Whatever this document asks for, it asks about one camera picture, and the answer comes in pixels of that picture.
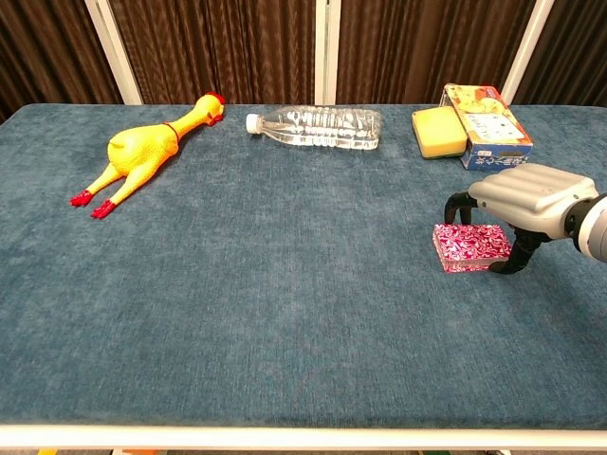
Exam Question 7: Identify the white partition post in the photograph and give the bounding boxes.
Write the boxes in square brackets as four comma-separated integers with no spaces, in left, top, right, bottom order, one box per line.
[314,0,341,106]
[83,0,144,106]
[501,0,555,106]

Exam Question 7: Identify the yellow rubber chicken toy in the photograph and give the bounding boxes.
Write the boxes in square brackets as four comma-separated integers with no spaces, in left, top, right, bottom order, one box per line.
[69,91,227,220]

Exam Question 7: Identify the blue fabric table cover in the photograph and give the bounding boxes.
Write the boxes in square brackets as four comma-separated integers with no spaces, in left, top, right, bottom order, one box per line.
[0,102,607,430]

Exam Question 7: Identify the yellow cleaning sponge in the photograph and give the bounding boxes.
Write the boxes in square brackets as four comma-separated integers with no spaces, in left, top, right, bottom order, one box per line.
[411,105,469,160]

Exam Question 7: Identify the red patterned card stack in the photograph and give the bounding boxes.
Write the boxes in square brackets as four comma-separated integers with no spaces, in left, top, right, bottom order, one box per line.
[432,223,514,274]

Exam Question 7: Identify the clear plastic water bottle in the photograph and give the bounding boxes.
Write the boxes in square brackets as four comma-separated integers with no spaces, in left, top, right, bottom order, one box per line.
[245,104,383,152]

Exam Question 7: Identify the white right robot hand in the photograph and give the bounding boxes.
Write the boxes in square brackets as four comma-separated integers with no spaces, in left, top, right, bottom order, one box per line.
[444,163,599,276]

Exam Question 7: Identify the brown pleated partition curtain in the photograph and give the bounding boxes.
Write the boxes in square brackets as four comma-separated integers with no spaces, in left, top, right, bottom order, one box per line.
[0,0,122,124]
[337,0,540,106]
[513,0,607,107]
[107,0,318,106]

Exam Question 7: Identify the orange and blue carton box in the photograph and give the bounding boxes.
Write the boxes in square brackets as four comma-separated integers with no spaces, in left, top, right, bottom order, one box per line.
[442,82,534,172]

